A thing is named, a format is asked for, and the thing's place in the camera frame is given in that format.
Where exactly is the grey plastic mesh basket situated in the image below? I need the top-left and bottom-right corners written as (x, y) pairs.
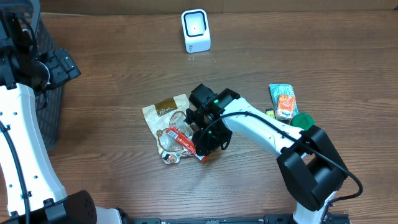
top-left (0, 0), bottom-right (67, 152)

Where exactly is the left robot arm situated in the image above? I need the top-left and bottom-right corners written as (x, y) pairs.
top-left (1, 11), bottom-right (132, 223)

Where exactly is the brown snack pouch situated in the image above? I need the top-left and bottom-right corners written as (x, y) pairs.
top-left (142, 94), bottom-right (196, 164)

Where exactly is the white barcode scanner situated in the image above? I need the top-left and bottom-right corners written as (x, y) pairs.
top-left (181, 9), bottom-right (211, 54)

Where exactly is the red item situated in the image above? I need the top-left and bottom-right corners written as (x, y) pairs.
top-left (166, 126), bottom-right (207, 162)

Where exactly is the orange snack packet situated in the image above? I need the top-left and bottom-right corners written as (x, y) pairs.
top-left (275, 94), bottom-right (296, 120)

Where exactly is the green lid jar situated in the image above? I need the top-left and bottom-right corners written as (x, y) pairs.
top-left (290, 113), bottom-right (315, 130)

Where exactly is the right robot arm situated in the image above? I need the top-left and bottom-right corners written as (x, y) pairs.
top-left (186, 85), bottom-right (349, 223)

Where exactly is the teal snack packet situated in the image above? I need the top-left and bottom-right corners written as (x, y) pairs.
top-left (269, 83), bottom-right (299, 116)

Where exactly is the yellow black item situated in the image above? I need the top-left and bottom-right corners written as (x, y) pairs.
top-left (266, 108), bottom-right (276, 119)

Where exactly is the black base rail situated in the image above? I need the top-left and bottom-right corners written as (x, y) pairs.
top-left (130, 213), bottom-right (351, 224)

